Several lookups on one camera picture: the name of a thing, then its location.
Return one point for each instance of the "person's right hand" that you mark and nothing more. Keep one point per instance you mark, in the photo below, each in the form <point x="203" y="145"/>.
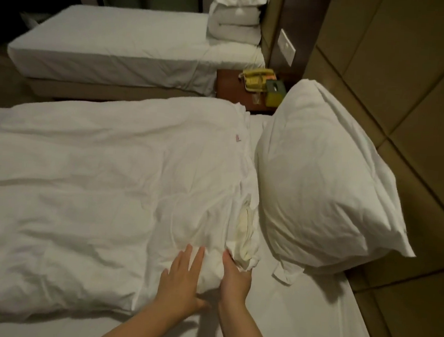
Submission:
<point x="234" y="282"/>

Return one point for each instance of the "person's left hand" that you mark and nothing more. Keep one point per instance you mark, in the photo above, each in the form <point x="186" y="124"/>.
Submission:
<point x="180" y="286"/>

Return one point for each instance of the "white bed sheet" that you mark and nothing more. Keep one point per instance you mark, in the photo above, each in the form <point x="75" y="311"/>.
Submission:
<point x="309" y="327"/>
<point x="116" y="47"/>

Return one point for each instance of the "white duvet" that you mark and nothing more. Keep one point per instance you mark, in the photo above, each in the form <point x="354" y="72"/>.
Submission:
<point x="90" y="187"/>
<point x="235" y="23"/>

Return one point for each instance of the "person's left forearm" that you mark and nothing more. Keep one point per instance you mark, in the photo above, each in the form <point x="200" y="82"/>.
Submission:
<point x="140" y="329"/>

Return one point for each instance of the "person's right forearm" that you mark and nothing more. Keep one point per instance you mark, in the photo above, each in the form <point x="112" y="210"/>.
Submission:
<point x="243" y="333"/>

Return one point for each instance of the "reddish wooden nightstand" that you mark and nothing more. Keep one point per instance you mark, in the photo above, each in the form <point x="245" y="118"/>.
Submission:
<point x="239" y="91"/>

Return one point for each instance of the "pale green box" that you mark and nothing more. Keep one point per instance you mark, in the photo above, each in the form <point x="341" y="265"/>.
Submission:
<point x="275" y="92"/>

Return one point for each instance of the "yellow telephone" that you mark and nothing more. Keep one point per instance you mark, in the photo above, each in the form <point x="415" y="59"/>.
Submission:
<point x="256" y="78"/>

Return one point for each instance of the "beige padded headboard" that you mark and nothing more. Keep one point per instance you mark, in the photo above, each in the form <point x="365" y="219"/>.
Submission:
<point x="397" y="88"/>

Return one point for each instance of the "white switch panel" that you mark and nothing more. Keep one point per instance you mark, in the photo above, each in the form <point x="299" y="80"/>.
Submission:
<point x="286" y="47"/>

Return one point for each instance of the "dark wooden wall panel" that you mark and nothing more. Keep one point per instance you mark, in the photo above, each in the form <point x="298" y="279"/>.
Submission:
<point x="298" y="26"/>

